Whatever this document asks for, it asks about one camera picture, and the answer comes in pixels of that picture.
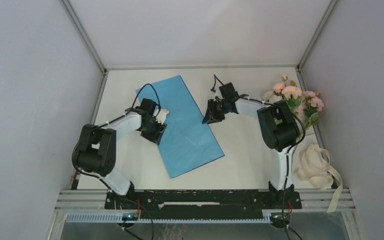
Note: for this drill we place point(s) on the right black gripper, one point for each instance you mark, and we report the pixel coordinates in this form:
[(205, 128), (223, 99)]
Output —
[(211, 116)]

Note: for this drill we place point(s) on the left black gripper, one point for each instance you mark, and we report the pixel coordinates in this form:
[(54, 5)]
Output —
[(157, 136)]

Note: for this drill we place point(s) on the blue wrapping paper sheet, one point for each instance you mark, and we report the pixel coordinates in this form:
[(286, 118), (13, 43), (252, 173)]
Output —
[(186, 143)]

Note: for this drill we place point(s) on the pink fake flower bunch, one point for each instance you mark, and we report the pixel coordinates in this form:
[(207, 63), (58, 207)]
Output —
[(305, 104)]

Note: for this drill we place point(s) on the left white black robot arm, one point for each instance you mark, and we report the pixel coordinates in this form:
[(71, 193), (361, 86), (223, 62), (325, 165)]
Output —
[(95, 153)]

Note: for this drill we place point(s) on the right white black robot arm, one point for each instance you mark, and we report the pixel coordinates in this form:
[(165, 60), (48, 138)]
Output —
[(278, 127)]

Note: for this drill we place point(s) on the cream lace ribbon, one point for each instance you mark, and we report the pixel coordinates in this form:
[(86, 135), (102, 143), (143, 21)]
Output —
[(315, 168)]

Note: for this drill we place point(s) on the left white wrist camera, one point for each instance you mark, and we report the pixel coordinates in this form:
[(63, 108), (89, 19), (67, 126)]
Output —
[(161, 115)]

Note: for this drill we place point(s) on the white cable duct strip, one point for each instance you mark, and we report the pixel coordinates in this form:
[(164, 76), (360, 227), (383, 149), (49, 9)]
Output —
[(95, 217)]

